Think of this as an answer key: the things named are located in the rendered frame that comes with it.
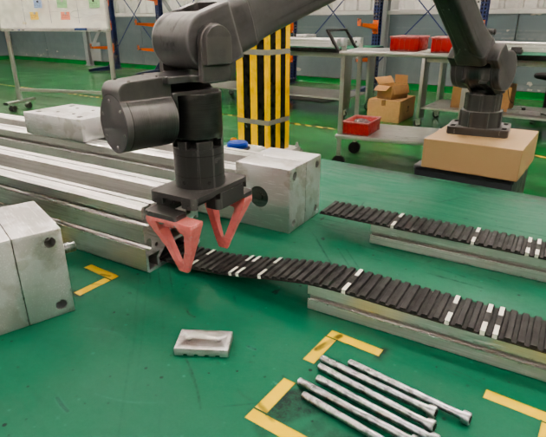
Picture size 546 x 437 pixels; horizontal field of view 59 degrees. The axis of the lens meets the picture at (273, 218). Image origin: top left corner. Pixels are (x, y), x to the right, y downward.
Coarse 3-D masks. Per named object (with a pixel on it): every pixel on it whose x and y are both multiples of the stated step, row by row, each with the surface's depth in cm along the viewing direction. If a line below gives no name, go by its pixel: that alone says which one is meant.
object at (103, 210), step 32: (0, 160) 80; (32, 160) 76; (64, 160) 74; (0, 192) 70; (32, 192) 67; (64, 192) 62; (96, 192) 60; (128, 192) 66; (64, 224) 65; (96, 224) 61; (128, 224) 57; (128, 256) 59
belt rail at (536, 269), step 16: (384, 240) 65; (400, 240) 65; (416, 240) 63; (432, 240) 62; (448, 240) 61; (432, 256) 63; (448, 256) 62; (464, 256) 60; (480, 256) 60; (496, 256) 58; (512, 256) 58; (512, 272) 58; (528, 272) 57; (544, 272) 56
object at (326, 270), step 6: (324, 264) 53; (330, 264) 54; (336, 264) 53; (318, 270) 52; (324, 270) 53; (330, 270) 52; (312, 276) 51; (318, 276) 51; (324, 276) 51; (306, 282) 50; (312, 282) 50; (318, 282) 50
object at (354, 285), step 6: (360, 270) 52; (354, 276) 51; (360, 276) 51; (366, 276) 51; (372, 276) 51; (348, 282) 49; (354, 282) 50; (360, 282) 49; (366, 282) 50; (342, 288) 48; (348, 288) 49; (354, 288) 48; (360, 288) 48; (348, 294) 48; (354, 294) 48
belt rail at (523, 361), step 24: (312, 288) 50; (336, 312) 50; (360, 312) 49; (384, 312) 47; (408, 336) 46; (432, 336) 45; (456, 336) 44; (480, 336) 43; (480, 360) 43; (504, 360) 42; (528, 360) 42
